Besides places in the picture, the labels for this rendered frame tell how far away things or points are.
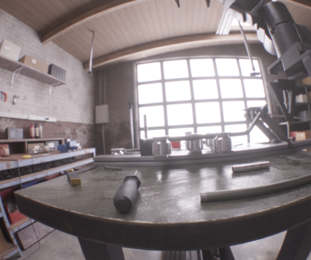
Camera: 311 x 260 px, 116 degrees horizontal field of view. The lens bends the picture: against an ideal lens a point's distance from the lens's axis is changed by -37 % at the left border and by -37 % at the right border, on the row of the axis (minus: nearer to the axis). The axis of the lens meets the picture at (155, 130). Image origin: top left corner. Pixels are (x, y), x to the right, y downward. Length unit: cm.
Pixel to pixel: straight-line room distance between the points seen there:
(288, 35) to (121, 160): 53
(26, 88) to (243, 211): 257
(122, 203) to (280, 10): 37
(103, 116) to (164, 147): 342
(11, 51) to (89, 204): 214
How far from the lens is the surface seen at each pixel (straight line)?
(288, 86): 33
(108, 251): 40
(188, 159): 47
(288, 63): 26
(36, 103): 262
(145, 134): 49
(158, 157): 37
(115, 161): 51
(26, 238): 169
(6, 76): 240
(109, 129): 380
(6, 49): 221
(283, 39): 28
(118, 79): 395
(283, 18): 30
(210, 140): 56
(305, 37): 30
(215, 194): 21
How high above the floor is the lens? 98
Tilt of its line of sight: 2 degrees up
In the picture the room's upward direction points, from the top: 4 degrees counter-clockwise
